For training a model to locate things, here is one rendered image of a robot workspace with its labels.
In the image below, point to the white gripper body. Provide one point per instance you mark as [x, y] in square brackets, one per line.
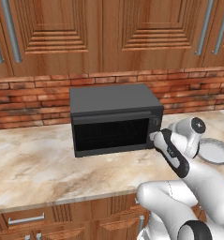
[154, 136]

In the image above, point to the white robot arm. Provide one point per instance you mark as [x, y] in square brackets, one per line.
[191, 193]

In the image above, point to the black toaster oven knob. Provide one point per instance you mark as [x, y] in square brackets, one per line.
[154, 120]

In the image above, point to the black toaster oven door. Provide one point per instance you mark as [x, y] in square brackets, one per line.
[110, 134]

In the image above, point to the black toaster oven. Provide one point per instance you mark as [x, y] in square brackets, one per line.
[113, 100]

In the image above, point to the grey rimmed white plate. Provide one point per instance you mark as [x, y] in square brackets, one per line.
[214, 152]

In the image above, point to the wooden base cupboard door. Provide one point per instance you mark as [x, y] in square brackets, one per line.
[119, 229]
[7, 236]
[63, 233]

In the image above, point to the wooden drawer front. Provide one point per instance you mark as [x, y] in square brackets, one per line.
[116, 206]
[63, 214]

